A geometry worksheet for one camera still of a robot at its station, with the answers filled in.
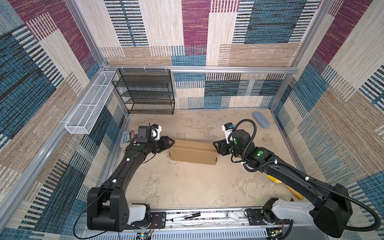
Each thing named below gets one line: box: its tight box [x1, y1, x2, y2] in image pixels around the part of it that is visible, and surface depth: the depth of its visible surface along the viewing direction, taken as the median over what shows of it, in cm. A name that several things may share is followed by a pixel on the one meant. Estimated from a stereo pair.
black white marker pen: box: [171, 212, 201, 222], surface depth 76 cm
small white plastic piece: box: [226, 212, 239, 221], surface depth 74 cm
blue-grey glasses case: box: [252, 111, 271, 129], surface depth 113 cm
